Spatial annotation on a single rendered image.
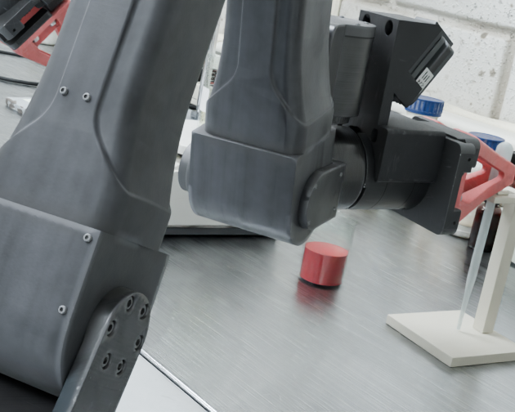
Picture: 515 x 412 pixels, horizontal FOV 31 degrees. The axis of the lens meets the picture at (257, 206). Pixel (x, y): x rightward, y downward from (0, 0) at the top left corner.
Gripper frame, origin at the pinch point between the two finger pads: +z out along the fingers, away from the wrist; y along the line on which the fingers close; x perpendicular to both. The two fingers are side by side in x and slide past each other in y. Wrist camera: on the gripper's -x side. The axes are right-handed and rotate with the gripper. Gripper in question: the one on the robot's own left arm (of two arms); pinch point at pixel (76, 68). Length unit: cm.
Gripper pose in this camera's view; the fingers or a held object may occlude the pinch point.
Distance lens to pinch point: 93.0
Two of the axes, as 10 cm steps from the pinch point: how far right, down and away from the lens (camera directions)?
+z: 5.5, 6.3, 5.5
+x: -7.0, 7.1, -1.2
